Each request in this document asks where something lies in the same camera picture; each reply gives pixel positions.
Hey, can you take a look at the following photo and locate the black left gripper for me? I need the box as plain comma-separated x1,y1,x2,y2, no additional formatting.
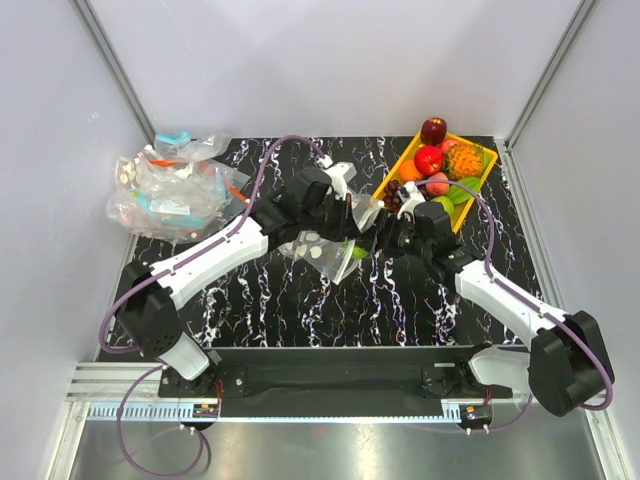
300,191,361,243

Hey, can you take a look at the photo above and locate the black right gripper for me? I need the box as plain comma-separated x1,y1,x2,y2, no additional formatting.
351,208,432,260

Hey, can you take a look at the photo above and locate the clear zip top bag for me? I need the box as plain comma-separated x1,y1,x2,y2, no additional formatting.
278,194,383,284

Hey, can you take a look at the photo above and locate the wrinkled green round fruit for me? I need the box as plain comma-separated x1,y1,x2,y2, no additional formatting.
346,243,370,260

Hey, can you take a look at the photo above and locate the bright red apple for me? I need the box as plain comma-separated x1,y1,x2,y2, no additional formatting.
413,146,444,177

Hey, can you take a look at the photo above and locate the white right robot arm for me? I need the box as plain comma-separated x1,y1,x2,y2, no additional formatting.
373,202,615,417

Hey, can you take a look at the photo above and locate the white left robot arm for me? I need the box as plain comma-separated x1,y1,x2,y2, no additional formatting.
115,162,360,396

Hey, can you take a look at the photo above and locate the pile of clear zip bags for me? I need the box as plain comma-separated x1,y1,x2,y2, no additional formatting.
106,131,248,245

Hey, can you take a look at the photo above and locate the smooth green apple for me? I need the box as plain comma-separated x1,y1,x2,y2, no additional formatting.
431,196,455,218

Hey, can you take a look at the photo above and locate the dark purple grape bunch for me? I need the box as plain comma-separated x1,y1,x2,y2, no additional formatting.
382,180,403,213

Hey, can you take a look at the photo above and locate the pink peach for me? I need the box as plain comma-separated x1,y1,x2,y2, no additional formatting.
425,172,449,198

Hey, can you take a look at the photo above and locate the green star fruit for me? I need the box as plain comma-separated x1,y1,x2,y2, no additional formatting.
446,177,481,205

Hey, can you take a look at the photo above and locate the orange fruit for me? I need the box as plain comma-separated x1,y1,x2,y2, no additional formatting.
397,160,424,184

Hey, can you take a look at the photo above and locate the orange pineapple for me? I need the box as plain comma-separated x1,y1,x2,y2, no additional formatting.
445,144,485,180

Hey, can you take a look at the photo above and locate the dark red apple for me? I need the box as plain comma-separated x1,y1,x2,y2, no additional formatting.
420,117,448,146

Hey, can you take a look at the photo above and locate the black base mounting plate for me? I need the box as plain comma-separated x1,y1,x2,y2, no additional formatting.
159,346,512,401

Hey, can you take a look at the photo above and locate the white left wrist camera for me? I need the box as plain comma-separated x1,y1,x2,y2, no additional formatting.
317,157,356,199

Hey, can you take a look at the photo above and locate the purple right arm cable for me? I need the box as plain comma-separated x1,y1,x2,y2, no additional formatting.
414,179,616,434

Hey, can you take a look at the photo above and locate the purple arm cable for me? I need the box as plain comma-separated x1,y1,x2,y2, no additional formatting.
414,179,616,434
98,134,329,476

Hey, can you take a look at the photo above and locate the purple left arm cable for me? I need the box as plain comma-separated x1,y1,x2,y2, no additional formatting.
98,134,329,476

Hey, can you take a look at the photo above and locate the aluminium frame rail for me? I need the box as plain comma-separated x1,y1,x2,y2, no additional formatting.
64,363,611,424

